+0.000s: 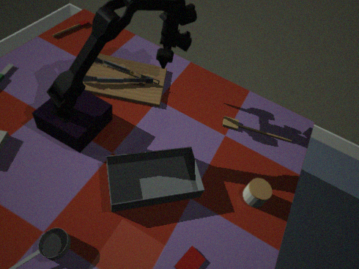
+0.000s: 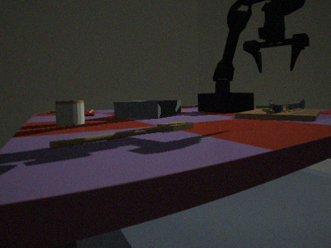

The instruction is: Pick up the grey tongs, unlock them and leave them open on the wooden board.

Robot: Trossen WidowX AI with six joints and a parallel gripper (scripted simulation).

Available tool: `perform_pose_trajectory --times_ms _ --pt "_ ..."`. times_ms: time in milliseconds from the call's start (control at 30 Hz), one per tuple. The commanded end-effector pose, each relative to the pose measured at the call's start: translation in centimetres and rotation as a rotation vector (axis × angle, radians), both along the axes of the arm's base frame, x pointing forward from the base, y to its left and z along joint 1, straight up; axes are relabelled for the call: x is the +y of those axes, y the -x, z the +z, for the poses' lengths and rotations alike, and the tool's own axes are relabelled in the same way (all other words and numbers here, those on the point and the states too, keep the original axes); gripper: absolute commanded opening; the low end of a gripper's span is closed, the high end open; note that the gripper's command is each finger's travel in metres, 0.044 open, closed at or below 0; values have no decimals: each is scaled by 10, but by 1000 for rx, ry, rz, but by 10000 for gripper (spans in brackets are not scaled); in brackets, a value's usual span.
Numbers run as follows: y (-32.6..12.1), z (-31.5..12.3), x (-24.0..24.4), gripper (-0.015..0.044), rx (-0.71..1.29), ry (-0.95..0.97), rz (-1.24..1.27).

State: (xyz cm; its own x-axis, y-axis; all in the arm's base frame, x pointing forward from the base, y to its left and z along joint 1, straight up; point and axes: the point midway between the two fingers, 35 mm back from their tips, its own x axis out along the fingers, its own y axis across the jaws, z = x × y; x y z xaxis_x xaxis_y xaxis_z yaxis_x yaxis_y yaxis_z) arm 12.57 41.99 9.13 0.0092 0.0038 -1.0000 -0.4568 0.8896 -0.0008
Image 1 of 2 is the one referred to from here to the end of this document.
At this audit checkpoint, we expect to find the wooden board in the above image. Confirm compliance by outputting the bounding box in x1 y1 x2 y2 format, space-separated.
83 54 167 107

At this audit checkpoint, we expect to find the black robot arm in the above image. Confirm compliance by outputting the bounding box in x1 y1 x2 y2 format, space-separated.
47 0 197 122

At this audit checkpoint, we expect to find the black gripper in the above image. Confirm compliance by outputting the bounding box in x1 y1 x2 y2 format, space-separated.
156 28 177 69

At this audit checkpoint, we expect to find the dark grey frying pan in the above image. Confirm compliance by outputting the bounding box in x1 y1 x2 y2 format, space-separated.
9 228 71 269

